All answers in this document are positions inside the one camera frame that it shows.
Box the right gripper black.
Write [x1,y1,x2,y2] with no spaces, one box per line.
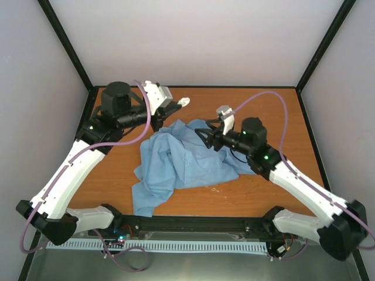
[195,119,253,156]

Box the dark round brooch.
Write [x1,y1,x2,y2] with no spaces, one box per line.
[178,97,190,107]

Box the light blue shirt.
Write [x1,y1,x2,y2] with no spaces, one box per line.
[132,119,254,217]

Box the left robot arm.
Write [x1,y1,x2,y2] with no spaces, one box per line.
[16,81,190,245]

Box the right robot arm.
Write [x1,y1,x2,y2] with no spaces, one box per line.
[195,118,369,261]

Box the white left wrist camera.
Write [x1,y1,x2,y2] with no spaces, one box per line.
[142,81,173,115]

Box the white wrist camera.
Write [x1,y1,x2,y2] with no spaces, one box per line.
[142,81,173,115]
[216,105,235,135]

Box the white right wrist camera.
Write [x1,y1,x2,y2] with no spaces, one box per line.
[216,105,235,135]

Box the light blue slotted cable duct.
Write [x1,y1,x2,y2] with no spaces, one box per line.
[46,238,267,255]

